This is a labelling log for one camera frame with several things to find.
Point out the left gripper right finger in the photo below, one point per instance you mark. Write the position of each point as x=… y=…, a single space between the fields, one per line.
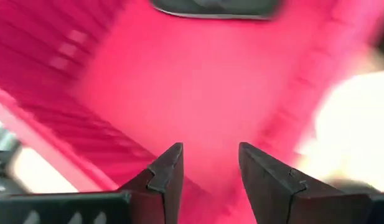
x=272 y=193

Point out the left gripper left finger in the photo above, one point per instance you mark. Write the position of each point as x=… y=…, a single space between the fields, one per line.
x=166 y=193

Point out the black flip-flop white stripe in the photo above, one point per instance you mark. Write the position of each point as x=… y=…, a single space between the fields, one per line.
x=216 y=7

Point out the red plastic bin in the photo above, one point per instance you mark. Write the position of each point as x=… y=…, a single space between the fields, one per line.
x=194 y=93

